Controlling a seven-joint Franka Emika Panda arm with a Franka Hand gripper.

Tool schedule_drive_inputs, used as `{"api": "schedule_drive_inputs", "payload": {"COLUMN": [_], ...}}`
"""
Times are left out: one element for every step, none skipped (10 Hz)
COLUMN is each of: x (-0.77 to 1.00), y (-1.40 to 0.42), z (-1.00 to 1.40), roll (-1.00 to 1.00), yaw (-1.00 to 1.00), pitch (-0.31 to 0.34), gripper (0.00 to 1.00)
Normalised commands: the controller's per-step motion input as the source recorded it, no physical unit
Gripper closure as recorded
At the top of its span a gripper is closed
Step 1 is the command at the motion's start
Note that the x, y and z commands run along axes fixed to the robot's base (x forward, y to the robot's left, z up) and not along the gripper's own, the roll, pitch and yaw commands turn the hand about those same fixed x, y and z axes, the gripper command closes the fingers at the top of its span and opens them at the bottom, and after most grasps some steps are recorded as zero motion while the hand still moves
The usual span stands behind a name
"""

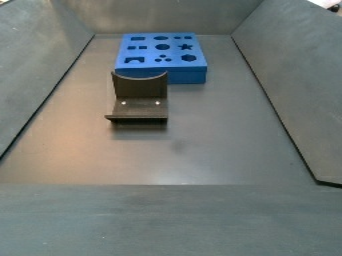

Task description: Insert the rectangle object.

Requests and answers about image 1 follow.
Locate blue shape sorter block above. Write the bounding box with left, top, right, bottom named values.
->
left=113, top=32, right=206, bottom=84

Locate black angled holder bracket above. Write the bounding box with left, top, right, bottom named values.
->
left=105, top=72, right=168, bottom=122

